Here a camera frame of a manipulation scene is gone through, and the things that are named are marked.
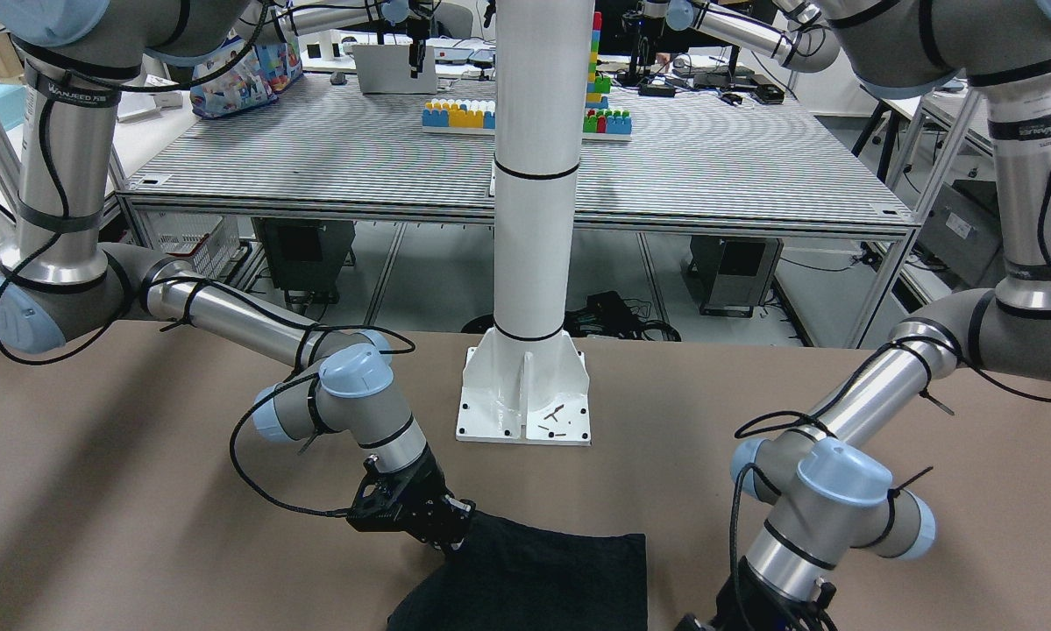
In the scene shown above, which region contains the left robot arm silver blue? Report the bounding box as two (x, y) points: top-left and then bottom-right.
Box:
(689, 1), (1051, 630)

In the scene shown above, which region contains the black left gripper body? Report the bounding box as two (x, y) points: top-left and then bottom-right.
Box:
(676, 558), (837, 630)

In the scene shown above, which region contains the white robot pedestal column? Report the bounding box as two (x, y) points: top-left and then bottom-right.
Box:
(456, 1), (594, 446)

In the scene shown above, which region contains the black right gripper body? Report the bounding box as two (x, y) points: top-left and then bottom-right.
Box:
(346, 451), (476, 549)

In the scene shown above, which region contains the striped metal work table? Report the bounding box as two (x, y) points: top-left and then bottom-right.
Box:
(127, 74), (918, 241)

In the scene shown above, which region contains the colourful toy brick set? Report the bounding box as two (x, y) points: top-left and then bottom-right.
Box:
(420, 11), (635, 141)

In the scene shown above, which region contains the black printed t-shirt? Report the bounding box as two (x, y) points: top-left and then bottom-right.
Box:
(387, 513), (648, 630)

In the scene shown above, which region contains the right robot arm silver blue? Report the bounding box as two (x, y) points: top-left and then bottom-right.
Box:
(0, 1), (474, 552)

